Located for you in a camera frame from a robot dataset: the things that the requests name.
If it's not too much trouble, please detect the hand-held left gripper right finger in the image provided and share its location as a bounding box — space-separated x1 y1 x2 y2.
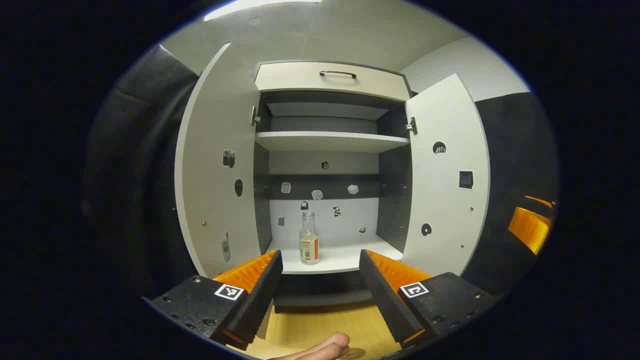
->
359 249 496 350

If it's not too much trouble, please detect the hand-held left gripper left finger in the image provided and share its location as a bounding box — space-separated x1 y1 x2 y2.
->
142 249 284 352

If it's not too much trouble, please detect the clear glass bottle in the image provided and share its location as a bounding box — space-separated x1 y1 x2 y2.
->
299 210 320 266

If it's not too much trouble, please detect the cabinet door with cat sticker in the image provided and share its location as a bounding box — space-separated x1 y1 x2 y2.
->
401 73 491 277

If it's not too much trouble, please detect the white cabinet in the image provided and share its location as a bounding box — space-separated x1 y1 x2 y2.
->
252 60 416 313

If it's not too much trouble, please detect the white cabinet drawer front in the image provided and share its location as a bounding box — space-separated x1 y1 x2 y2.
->
255 61 412 102

